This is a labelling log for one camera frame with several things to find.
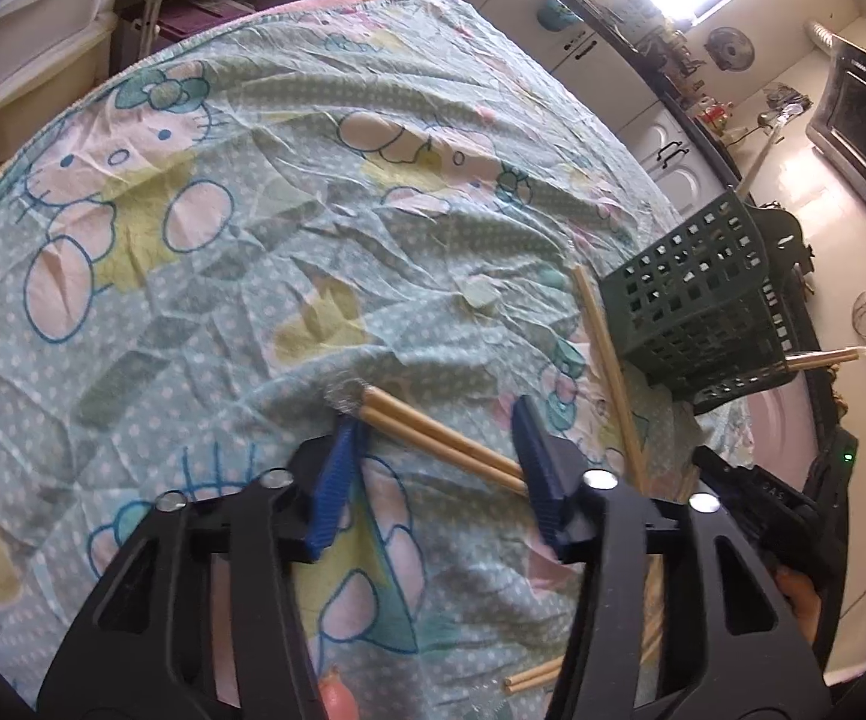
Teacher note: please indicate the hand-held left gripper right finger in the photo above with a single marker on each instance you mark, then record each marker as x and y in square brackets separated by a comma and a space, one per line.
[545, 480]

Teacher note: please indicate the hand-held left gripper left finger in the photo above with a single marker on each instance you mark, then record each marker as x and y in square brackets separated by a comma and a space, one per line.
[334, 484]

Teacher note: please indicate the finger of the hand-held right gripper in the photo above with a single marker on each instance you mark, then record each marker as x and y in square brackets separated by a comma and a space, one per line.
[733, 484]

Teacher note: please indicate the wooden chopsticks pair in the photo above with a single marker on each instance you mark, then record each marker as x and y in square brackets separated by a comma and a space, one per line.
[609, 375]
[440, 442]
[534, 676]

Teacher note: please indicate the chopstick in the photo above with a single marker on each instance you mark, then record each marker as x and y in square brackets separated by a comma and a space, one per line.
[830, 358]

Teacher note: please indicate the green plastic utensil basket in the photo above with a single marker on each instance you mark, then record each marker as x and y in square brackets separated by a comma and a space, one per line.
[673, 315]

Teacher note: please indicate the person's right hand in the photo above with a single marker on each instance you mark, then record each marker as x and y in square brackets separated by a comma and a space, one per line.
[800, 596]

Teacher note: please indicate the person's left hand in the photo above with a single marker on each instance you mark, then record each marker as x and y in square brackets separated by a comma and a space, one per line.
[339, 697]

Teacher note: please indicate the cartoon printed tablecloth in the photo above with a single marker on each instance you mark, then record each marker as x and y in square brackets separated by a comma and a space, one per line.
[253, 240]

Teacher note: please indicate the white kitchen cabinets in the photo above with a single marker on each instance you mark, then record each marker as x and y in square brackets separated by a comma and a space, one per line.
[665, 142]

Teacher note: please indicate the black range hood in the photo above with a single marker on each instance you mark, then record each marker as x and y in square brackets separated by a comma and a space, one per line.
[864, 120]

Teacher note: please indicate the black kitchen countertop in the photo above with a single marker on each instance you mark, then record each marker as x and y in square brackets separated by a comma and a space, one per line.
[650, 60]

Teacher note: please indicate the teal hanging basket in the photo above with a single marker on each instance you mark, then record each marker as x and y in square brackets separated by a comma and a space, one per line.
[555, 13]

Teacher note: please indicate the plastic storage drawer unit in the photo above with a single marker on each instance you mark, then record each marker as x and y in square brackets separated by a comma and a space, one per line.
[36, 37]

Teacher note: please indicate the round wall vent fan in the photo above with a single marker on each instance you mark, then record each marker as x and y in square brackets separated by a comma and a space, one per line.
[731, 49]

